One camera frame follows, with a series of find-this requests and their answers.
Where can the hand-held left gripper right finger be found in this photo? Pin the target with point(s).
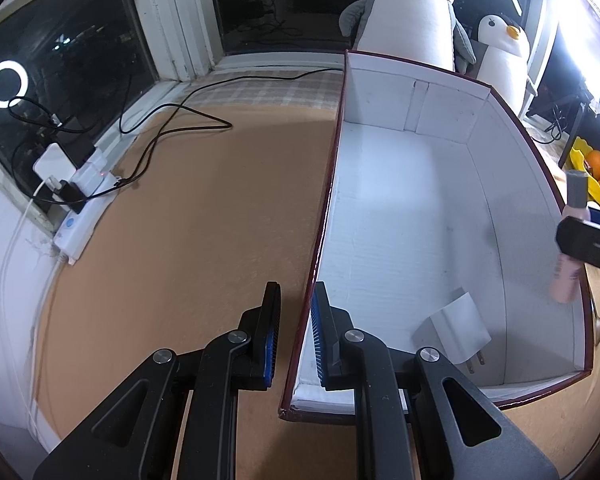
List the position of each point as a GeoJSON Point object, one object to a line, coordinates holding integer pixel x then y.
{"type": "Point", "coordinates": [317, 332]}

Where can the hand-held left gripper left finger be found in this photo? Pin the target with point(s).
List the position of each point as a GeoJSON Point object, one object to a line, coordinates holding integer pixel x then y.
{"type": "Point", "coordinates": [270, 357]}

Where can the pink bottle with grey cap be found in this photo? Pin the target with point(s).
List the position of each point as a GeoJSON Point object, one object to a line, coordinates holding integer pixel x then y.
{"type": "Point", "coordinates": [566, 272]}

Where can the white power adapter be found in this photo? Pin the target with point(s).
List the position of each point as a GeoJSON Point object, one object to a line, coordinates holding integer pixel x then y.
{"type": "Point", "coordinates": [452, 332]}

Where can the white box with red edge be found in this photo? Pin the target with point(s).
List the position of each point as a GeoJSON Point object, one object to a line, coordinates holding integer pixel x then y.
{"type": "Point", "coordinates": [405, 210]}

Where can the yellow fruit bowl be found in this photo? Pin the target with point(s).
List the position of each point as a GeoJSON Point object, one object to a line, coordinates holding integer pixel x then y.
{"type": "Point", "coordinates": [577, 152]}

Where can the brown mat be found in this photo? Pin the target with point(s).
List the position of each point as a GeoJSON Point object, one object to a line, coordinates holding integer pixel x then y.
{"type": "Point", "coordinates": [190, 220]}

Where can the small penguin plush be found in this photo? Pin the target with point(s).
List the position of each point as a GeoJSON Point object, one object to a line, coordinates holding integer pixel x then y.
{"type": "Point", "coordinates": [502, 70]}

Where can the white power strip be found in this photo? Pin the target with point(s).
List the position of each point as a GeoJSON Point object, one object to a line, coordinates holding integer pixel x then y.
{"type": "Point", "coordinates": [75, 232]}

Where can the checkered cloth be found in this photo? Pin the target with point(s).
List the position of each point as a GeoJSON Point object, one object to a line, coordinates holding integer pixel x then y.
{"type": "Point", "coordinates": [280, 92]}

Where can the black plug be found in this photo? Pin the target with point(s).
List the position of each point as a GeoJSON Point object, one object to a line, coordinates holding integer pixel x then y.
{"type": "Point", "coordinates": [70, 195]}

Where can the large penguin plush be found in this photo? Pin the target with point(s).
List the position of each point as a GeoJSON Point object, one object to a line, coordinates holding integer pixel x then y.
{"type": "Point", "coordinates": [410, 25]}

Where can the white charger block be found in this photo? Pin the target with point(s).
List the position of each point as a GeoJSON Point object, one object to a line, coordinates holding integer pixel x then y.
{"type": "Point", "coordinates": [54, 160]}

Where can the white window frame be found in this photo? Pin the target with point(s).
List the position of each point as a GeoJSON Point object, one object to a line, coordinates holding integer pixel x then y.
{"type": "Point", "coordinates": [180, 20]}

